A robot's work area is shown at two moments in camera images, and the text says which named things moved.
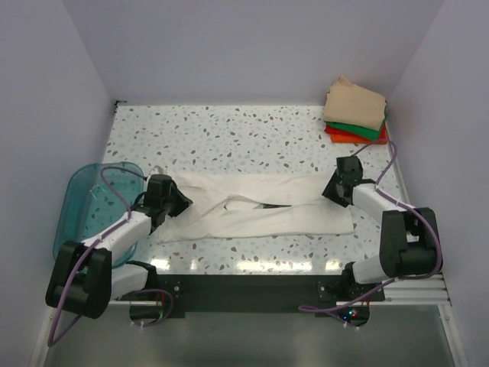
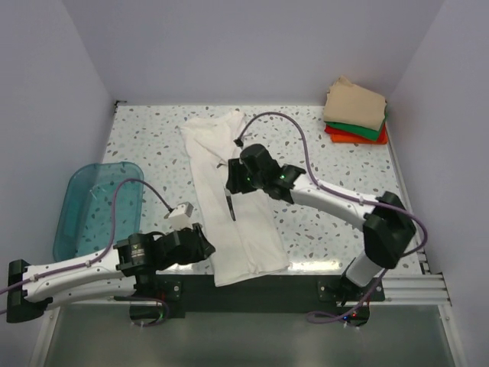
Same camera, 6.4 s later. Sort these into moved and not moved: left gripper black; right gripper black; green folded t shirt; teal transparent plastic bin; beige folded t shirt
Moved: left gripper black; right gripper black
Not moved: teal transparent plastic bin; green folded t shirt; beige folded t shirt
